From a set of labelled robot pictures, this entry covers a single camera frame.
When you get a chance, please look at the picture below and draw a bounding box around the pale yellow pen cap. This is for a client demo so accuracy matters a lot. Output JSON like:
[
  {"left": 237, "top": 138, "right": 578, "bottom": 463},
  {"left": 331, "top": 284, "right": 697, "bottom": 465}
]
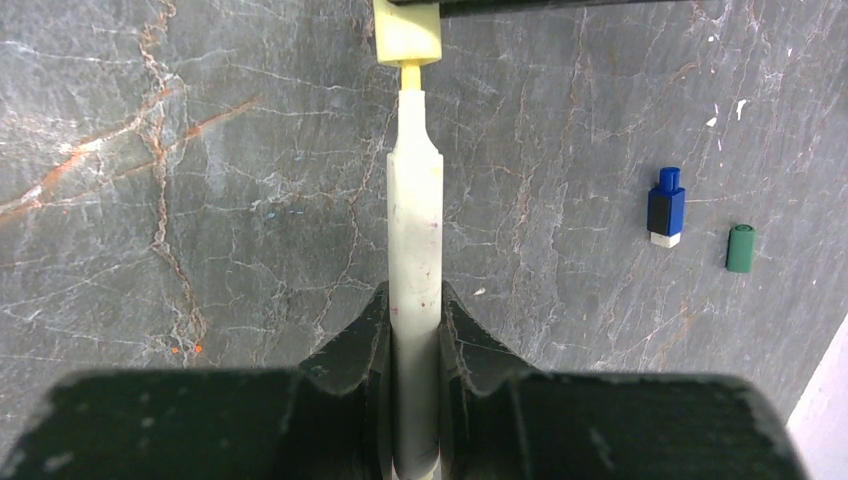
[{"left": 372, "top": 0, "right": 442, "bottom": 67}]

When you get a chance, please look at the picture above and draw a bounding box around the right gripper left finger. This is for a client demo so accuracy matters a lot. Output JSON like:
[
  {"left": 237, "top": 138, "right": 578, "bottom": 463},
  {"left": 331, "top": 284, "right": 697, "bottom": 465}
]
[{"left": 1, "top": 284, "right": 392, "bottom": 479}]

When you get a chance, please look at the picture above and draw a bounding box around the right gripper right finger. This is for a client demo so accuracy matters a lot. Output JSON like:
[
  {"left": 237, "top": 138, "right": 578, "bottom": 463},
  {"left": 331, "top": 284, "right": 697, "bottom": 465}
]
[{"left": 438, "top": 284, "right": 807, "bottom": 479}]

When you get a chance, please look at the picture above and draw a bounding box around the green pen cap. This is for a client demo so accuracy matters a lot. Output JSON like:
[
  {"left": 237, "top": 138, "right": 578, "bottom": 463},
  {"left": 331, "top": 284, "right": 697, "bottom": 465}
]
[{"left": 725, "top": 224, "right": 756, "bottom": 274}]

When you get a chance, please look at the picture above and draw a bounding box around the blue pen cap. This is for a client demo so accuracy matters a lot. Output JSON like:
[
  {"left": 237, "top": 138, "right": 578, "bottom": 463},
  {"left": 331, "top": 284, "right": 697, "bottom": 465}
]
[{"left": 647, "top": 167, "right": 686, "bottom": 248}]

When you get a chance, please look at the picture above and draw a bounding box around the white pen yellow tip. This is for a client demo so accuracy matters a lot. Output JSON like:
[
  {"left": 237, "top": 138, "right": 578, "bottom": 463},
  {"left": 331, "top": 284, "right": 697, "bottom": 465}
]
[{"left": 387, "top": 62, "right": 444, "bottom": 479}]

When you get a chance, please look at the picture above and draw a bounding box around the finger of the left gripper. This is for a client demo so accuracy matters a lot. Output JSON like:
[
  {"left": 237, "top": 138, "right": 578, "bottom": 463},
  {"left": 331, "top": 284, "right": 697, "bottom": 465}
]
[{"left": 387, "top": 0, "right": 664, "bottom": 20}]

